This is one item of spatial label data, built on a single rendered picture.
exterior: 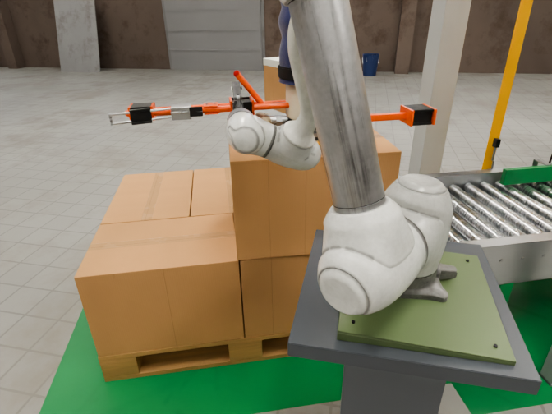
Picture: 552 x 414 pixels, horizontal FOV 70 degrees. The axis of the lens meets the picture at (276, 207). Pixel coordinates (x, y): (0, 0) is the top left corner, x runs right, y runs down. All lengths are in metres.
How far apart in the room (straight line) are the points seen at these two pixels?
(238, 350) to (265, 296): 0.30
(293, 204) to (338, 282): 0.73
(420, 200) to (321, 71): 0.35
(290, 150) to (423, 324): 0.56
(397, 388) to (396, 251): 0.50
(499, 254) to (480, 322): 0.73
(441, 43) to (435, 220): 1.98
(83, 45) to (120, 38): 0.92
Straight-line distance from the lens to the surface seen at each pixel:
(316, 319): 0.96
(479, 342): 0.97
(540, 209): 2.21
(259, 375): 1.83
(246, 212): 1.41
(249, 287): 1.60
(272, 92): 3.43
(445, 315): 1.00
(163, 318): 1.68
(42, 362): 2.16
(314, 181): 1.39
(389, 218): 0.74
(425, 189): 0.89
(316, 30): 0.69
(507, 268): 1.78
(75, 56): 11.82
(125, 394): 1.88
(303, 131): 1.11
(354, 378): 1.15
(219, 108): 1.45
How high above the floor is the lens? 1.40
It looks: 27 degrees down
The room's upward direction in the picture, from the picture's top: 1 degrees counter-clockwise
